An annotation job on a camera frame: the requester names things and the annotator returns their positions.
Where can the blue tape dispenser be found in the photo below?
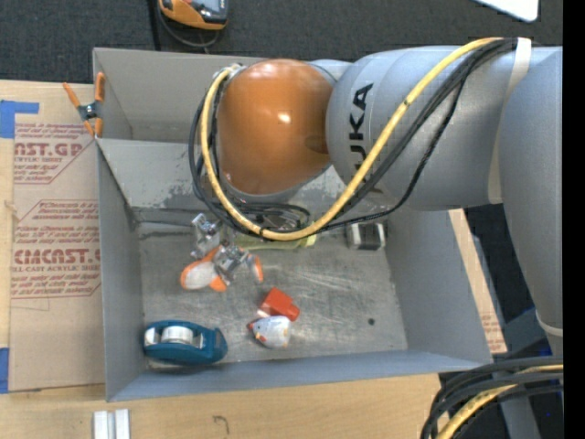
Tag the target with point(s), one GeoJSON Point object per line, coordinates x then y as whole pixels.
{"type": "Point", "coordinates": [183, 343]}

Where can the black cylinder on white bracket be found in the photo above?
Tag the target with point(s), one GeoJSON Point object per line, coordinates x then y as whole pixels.
{"type": "Point", "coordinates": [365, 236]}

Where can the white toy chicken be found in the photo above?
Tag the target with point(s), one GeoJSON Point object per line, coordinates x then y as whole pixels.
{"type": "Point", "coordinates": [273, 332]}

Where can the grey metal bin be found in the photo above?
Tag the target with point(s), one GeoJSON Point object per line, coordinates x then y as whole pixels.
{"type": "Point", "coordinates": [320, 291]}

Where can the orange and white toy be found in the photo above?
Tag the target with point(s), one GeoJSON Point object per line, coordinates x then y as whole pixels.
{"type": "Point", "coordinates": [197, 276]}

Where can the brown cardboard board, red print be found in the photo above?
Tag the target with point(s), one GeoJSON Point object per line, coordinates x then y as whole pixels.
{"type": "Point", "coordinates": [50, 227]}

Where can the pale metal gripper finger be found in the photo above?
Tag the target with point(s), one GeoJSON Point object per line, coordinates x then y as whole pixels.
{"type": "Point", "coordinates": [205, 236]}
{"type": "Point", "coordinates": [230, 260]}

